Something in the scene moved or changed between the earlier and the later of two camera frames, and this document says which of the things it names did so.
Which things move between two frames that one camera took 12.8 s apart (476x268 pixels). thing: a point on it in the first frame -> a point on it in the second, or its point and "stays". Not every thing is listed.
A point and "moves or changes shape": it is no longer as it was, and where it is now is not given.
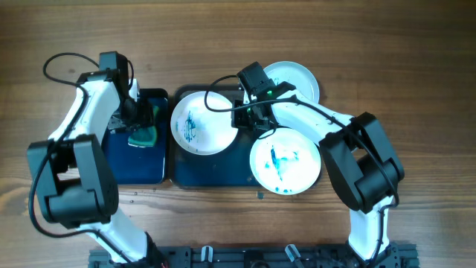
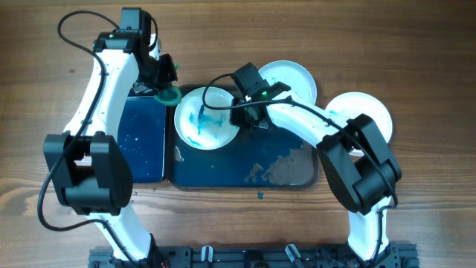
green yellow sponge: (146, 137) -> (171, 97)
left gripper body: (129, 118) -> (155, 77)
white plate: (200, 130) moves or changes shape
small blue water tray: (141, 165) stays
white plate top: (297, 74) stays
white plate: (285, 162) -> (351, 105)
